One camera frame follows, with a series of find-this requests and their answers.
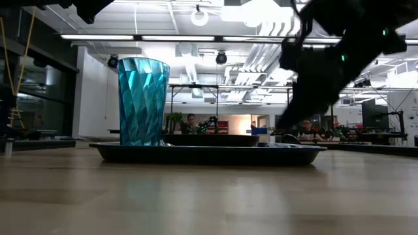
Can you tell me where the black round plate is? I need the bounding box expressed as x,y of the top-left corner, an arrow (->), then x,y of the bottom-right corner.
161,133 -> 260,148

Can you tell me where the white ring light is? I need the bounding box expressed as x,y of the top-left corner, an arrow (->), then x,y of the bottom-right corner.
190,4 -> 210,27

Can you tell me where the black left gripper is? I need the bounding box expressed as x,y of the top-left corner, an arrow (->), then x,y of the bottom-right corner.
0,0 -> 115,25

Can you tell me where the red shelf unit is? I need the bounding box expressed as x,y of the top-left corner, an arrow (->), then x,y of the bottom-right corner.
216,120 -> 230,135

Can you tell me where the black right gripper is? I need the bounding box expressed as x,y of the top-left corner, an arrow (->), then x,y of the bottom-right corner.
276,39 -> 355,130

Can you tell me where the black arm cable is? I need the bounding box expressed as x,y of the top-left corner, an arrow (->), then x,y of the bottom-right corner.
291,2 -> 312,44

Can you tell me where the yellow cable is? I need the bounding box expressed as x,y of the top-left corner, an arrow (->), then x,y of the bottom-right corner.
0,11 -> 36,129

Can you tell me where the green potted plant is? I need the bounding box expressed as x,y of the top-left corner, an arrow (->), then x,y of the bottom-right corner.
168,112 -> 184,135

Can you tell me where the teal faceted plastic cup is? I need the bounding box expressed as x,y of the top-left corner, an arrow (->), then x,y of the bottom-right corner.
117,57 -> 171,147

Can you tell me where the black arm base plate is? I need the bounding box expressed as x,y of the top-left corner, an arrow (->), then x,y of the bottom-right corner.
339,142 -> 418,158

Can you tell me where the overhead frame bar with lights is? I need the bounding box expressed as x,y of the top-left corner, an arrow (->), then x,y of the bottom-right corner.
60,33 -> 418,46

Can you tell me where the black rectangular tray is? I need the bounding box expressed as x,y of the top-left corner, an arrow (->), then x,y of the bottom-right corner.
88,140 -> 328,167

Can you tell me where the large dark monitor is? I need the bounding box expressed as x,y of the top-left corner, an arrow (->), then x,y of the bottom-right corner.
361,99 -> 390,131

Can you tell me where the person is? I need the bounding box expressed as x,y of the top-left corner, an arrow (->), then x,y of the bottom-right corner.
296,119 -> 324,142
181,112 -> 200,135

